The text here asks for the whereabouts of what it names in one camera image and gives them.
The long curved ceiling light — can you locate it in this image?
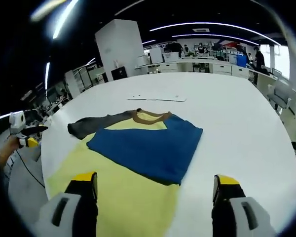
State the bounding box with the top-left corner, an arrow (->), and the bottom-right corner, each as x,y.
149,22 -> 281,45
172,34 -> 259,44

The black cable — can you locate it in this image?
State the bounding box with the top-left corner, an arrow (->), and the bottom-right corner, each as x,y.
14,150 -> 45,188

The white standing board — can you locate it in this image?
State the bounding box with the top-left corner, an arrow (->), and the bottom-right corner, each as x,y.
149,48 -> 163,64

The white office chair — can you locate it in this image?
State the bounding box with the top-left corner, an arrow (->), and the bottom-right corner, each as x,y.
267,79 -> 294,116

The long white counter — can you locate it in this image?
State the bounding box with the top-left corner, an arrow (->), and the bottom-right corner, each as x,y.
135,58 -> 279,84

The white flat table strip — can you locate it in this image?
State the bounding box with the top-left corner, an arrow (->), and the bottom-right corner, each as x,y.
127,93 -> 187,102

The black chair back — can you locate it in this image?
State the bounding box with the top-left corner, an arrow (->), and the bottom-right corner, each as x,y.
111,66 -> 127,80

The yellow blue grey garment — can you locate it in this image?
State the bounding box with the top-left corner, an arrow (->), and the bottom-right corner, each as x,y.
44,108 -> 204,237

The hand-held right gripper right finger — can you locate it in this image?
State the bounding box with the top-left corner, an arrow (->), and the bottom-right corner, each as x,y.
211,174 -> 278,237

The white square pillar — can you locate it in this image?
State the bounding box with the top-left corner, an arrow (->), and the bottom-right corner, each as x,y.
95,19 -> 144,81

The blue storage box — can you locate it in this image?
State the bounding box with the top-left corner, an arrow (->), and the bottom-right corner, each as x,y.
236,54 -> 247,67

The person's left hand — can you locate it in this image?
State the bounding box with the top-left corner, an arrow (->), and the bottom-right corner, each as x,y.
4,135 -> 22,155

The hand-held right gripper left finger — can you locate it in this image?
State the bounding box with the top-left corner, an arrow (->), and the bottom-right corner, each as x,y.
34,171 -> 99,237

